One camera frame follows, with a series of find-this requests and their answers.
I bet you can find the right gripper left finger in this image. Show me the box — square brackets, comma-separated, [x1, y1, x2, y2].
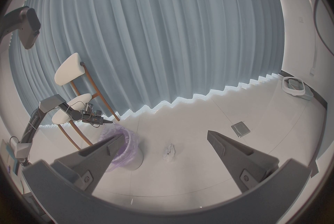
[50, 133, 126, 196]

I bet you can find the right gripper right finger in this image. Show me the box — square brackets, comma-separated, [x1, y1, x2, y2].
[207, 130, 280, 194]

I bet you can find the purple plastic bag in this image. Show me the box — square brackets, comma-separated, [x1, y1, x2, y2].
[98, 124, 141, 173]

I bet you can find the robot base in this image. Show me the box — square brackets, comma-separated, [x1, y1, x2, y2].
[0, 138, 34, 192]

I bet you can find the white trash bin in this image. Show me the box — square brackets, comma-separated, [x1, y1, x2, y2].
[106, 128, 144, 172]

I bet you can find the white cushioned wooden chair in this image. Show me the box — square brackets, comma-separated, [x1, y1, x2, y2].
[52, 53, 121, 151]

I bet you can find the crumpled white paper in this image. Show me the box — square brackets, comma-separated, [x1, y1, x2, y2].
[163, 143, 177, 162]

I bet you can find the white grey litter tray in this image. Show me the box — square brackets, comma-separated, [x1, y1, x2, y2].
[281, 76, 313, 101]

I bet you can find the pale blue curtain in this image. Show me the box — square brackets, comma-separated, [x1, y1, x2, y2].
[9, 0, 285, 129]

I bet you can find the black cable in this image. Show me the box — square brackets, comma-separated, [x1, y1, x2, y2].
[313, 0, 334, 57]

